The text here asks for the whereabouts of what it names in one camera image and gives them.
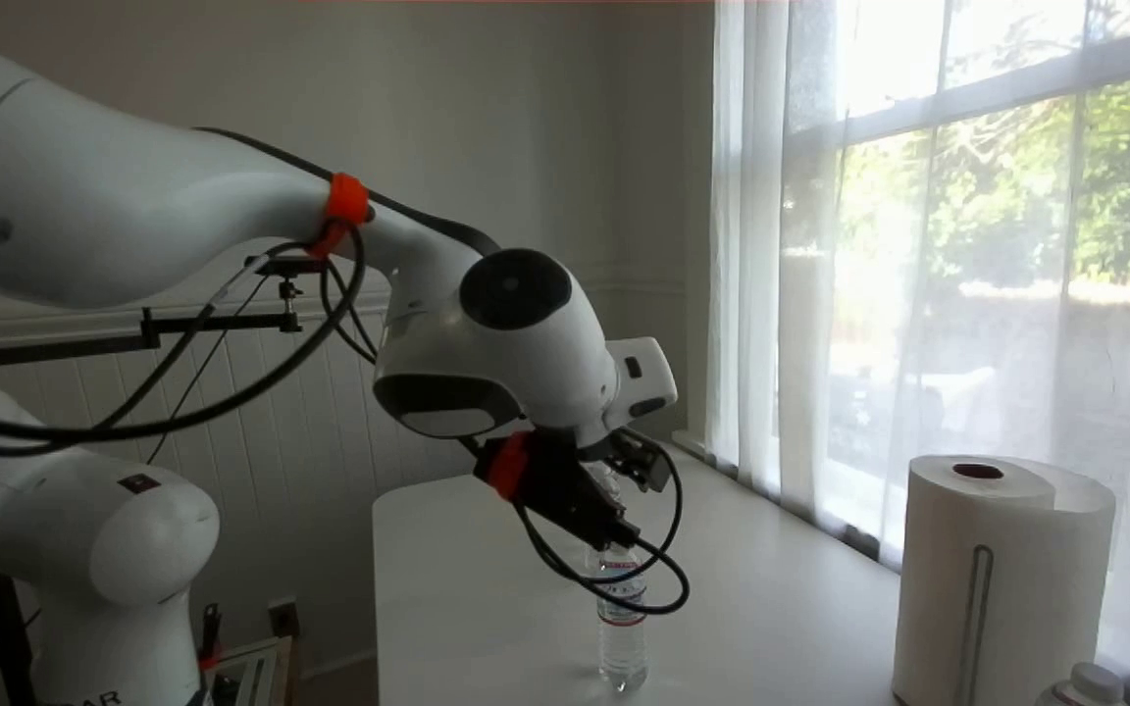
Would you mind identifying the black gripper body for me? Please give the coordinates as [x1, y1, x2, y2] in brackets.
[519, 429, 638, 554]

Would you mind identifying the clear plastic water bottle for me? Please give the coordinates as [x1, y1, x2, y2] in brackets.
[591, 554, 653, 703]

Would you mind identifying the metal paper towel holder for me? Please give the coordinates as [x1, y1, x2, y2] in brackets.
[957, 543, 995, 706]

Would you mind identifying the white paper towel roll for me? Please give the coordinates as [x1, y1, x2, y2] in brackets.
[891, 450, 1122, 706]

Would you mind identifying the black stand pole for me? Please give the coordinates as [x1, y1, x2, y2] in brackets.
[0, 563, 40, 706]

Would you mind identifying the white framed window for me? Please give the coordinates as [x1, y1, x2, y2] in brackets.
[772, 0, 1130, 594]

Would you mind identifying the red cable bracket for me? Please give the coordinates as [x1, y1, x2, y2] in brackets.
[477, 431, 540, 501]

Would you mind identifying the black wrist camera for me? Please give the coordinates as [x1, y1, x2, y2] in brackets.
[604, 429, 675, 499]

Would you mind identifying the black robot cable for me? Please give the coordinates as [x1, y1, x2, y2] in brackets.
[0, 123, 694, 620]

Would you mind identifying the orange cable strap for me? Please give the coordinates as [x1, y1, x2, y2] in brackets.
[305, 171, 375, 258]

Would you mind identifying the red black handled tool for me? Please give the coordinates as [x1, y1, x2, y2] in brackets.
[191, 599, 229, 706]

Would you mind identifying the black camera boom stand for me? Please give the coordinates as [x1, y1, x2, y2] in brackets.
[0, 253, 322, 375]

